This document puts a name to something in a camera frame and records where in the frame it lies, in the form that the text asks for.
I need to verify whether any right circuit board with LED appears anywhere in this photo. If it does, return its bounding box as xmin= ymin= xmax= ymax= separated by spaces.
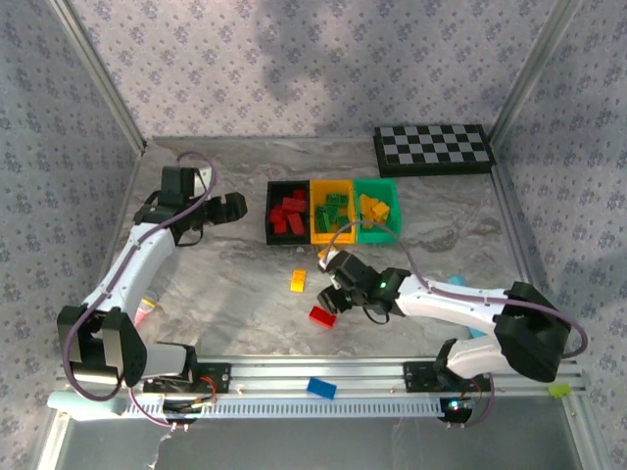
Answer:
xmin=439 ymin=397 xmax=475 ymax=423

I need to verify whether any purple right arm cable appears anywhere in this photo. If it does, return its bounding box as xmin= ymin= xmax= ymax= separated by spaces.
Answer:
xmin=323 ymin=220 xmax=589 ymax=431

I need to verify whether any left circuit board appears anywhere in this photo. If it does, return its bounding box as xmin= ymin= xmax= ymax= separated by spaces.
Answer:
xmin=163 ymin=397 xmax=217 ymax=418

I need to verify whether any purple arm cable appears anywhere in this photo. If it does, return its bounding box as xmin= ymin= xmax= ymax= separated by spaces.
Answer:
xmin=62 ymin=151 xmax=219 ymax=431
xmin=323 ymin=220 xmax=589 ymax=431

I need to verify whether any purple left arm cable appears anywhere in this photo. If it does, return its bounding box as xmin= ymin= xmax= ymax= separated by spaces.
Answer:
xmin=62 ymin=151 xmax=219 ymax=431

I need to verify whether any green plastic bin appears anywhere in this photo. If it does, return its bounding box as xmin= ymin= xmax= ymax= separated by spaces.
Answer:
xmin=352 ymin=178 xmax=404 ymax=246

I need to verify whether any black plastic bin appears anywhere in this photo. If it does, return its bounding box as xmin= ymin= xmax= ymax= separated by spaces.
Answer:
xmin=265 ymin=179 xmax=313 ymax=246

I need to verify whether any white slotted cable duct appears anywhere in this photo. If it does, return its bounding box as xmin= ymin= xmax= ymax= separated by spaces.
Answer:
xmin=124 ymin=396 xmax=450 ymax=420

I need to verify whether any light blue foam piece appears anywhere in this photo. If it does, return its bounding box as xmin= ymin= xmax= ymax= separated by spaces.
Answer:
xmin=46 ymin=391 xmax=129 ymax=423

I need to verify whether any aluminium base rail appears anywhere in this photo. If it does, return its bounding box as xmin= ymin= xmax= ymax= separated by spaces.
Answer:
xmin=54 ymin=355 xmax=588 ymax=399

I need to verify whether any pink white small item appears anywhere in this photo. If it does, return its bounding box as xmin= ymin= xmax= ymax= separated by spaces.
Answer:
xmin=134 ymin=291 xmax=161 ymax=324

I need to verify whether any yellow plastic bin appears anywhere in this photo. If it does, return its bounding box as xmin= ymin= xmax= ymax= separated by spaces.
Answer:
xmin=308 ymin=178 xmax=358 ymax=246

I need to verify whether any aluminium frame bar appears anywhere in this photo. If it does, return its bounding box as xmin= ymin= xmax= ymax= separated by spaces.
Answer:
xmin=48 ymin=0 xmax=148 ymax=153
xmin=488 ymin=0 xmax=585 ymax=144
xmin=36 ymin=146 xmax=148 ymax=470
xmin=489 ymin=142 xmax=606 ymax=470

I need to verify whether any blue lego brick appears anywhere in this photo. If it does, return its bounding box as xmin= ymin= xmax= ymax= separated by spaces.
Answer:
xmin=306 ymin=377 xmax=338 ymax=400

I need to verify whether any black grey chessboard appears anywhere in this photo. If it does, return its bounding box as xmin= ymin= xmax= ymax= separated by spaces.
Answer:
xmin=372 ymin=123 xmax=498 ymax=178

